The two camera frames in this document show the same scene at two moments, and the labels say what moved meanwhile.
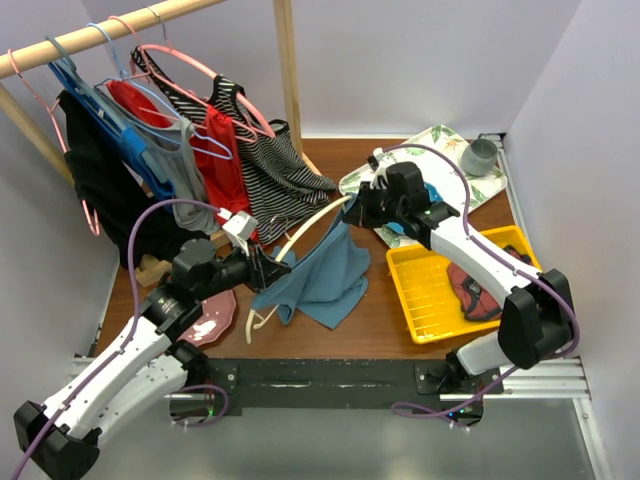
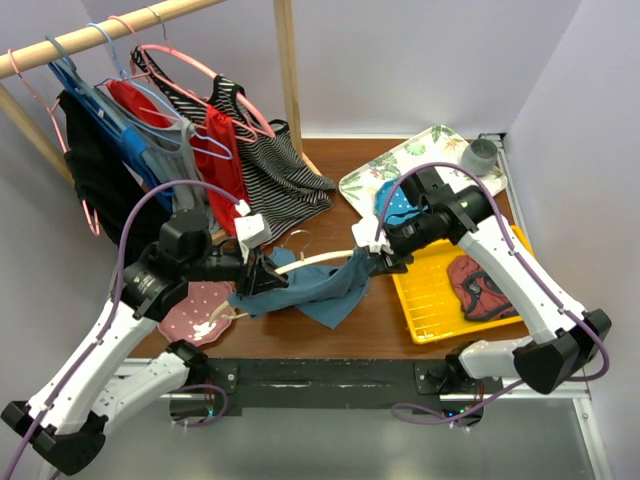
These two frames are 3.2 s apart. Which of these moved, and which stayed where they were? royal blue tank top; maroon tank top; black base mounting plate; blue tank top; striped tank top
Moved: blue tank top
Stayed: black base mounting plate; royal blue tank top; striped tank top; maroon tank top
